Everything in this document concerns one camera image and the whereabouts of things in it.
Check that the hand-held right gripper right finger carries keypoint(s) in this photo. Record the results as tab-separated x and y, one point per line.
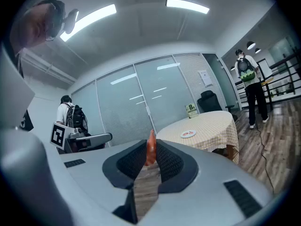
188	173

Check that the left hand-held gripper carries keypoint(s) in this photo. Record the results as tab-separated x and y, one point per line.
58	135

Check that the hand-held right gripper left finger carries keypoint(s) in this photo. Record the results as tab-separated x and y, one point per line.
113	173

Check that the white small plate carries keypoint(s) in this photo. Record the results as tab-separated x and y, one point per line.
192	134

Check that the orange carrot-like object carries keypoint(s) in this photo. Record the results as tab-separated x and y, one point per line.
151	147

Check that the red toy shrimp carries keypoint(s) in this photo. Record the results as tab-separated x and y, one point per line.
187	133

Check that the wooden table leg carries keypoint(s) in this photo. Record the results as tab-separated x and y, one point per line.
231	153

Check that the table with yellow checkered cloth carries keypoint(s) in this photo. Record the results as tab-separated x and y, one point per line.
211	128

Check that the black office chair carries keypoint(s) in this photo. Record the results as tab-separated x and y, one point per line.
209	102

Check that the white paper notice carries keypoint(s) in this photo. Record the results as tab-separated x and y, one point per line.
205	78

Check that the frosted glass door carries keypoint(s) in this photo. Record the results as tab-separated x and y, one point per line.
221	81

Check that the black glasses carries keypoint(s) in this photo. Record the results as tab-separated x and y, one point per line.
53	32

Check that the green and black backpack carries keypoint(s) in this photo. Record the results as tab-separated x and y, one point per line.
245	70

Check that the long ceiling light panel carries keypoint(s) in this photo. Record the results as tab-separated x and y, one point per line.
91	20
187	5

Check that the small yellow table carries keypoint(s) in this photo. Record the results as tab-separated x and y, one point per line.
268	80

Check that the person's head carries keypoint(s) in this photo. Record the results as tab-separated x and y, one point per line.
35	25

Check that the black pendant lamp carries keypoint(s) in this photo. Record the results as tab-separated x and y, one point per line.
258	50
251	45

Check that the black metal railing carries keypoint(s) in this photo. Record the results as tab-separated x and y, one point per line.
285	66

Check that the black head-worn camera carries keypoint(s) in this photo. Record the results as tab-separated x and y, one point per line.
71	21

